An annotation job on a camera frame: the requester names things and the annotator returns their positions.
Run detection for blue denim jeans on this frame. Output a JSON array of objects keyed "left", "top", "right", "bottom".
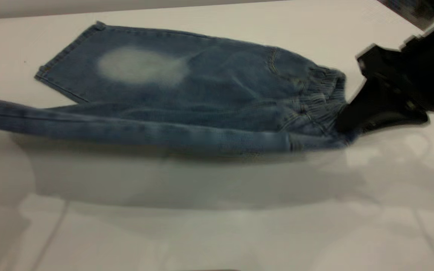
[{"left": 0, "top": 21, "right": 357, "bottom": 155}]

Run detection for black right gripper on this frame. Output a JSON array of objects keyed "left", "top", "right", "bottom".
[{"left": 338, "top": 19, "right": 434, "bottom": 135}]

